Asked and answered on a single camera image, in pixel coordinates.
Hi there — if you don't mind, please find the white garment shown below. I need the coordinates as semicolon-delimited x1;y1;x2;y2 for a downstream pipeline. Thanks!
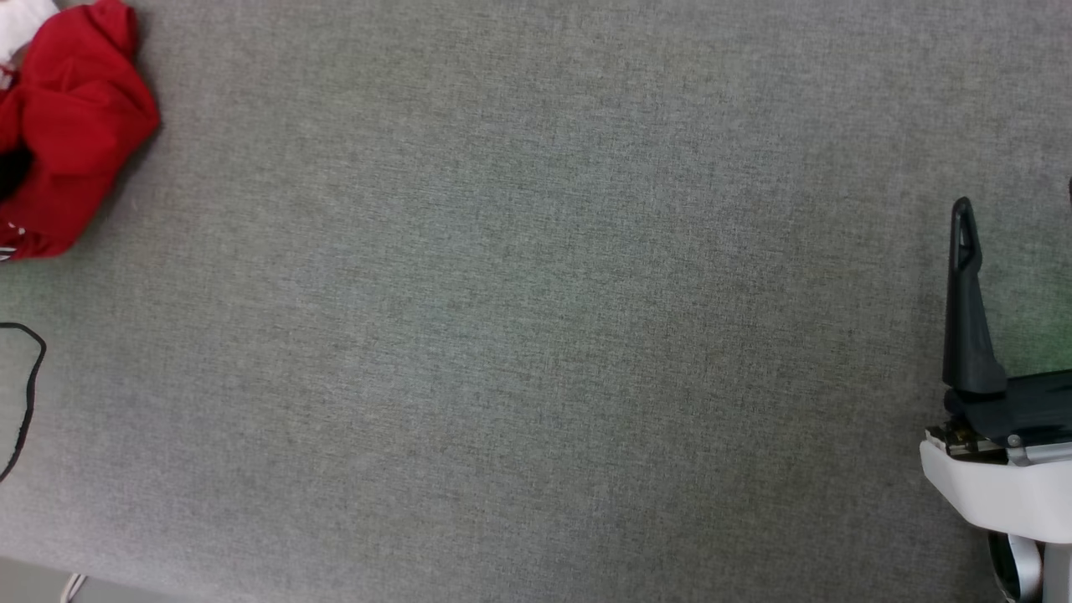
0;0;61;66

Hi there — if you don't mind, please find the red hooded garment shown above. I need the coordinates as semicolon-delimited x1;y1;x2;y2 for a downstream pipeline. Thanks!
0;0;162;262

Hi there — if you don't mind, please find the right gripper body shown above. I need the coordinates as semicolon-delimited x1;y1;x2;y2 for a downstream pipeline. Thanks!
919;368;1072;545

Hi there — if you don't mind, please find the grey fabric sofa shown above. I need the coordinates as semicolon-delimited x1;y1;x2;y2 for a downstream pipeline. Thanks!
0;0;1072;603

